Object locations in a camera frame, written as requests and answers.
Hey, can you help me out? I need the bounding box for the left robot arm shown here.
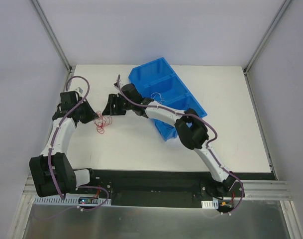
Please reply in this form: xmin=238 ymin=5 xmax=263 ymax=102
xmin=29 ymin=88 xmax=99 ymax=199

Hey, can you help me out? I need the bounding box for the blue three-compartment bin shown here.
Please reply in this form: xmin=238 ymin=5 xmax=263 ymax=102
xmin=128 ymin=57 xmax=207 ymax=142

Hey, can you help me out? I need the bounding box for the right aluminium frame post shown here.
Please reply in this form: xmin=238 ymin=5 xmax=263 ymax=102
xmin=243 ymin=0 xmax=293 ymax=73

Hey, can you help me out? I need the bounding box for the right white cable duct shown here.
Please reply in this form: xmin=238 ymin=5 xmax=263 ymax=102
xmin=201 ymin=200 xmax=219 ymax=210

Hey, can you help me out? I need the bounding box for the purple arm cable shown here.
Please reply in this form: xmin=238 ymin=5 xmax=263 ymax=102
xmin=116 ymin=74 xmax=246 ymax=216
xmin=48 ymin=75 xmax=109 ymax=212

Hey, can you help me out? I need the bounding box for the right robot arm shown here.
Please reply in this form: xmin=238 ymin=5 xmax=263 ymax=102
xmin=102 ymin=84 xmax=236 ymax=199

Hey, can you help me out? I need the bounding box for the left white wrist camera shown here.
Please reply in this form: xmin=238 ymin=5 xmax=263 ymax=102
xmin=75 ymin=87 xmax=84 ymax=95

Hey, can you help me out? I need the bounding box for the left white cable duct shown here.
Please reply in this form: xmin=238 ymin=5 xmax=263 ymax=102
xmin=34 ymin=196 xmax=111 ymax=207

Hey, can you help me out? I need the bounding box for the white cable duct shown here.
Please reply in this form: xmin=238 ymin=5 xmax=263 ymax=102
xmin=34 ymin=196 xmax=111 ymax=207
xmin=201 ymin=200 xmax=219 ymax=210

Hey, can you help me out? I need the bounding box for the left aluminium frame post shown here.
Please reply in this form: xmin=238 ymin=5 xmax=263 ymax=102
xmin=29 ymin=0 xmax=73 ymax=73

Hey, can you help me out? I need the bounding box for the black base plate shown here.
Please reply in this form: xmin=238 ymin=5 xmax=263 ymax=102
xmin=66 ymin=168 xmax=244 ymax=207

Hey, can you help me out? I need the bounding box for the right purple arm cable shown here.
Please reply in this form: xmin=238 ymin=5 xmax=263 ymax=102
xmin=116 ymin=74 xmax=246 ymax=216

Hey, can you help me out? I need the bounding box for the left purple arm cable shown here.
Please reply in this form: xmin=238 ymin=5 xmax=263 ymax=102
xmin=48 ymin=75 xmax=109 ymax=212

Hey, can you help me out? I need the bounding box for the aluminium frame post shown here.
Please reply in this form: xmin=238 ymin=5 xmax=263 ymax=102
xmin=243 ymin=0 xmax=293 ymax=73
xmin=29 ymin=0 xmax=73 ymax=73

